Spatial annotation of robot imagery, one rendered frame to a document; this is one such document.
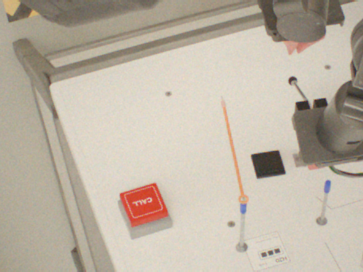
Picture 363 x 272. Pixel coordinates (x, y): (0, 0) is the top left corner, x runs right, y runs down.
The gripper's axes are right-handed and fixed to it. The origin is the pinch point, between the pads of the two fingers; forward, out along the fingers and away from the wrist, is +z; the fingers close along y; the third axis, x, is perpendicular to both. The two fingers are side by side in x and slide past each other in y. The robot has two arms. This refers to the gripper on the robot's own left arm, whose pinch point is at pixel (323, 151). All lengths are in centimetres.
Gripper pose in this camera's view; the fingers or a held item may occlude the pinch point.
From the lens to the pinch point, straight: 113.3
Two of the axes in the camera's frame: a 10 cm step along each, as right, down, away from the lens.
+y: 9.8, -1.5, 1.0
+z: -0.5, 2.8, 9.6
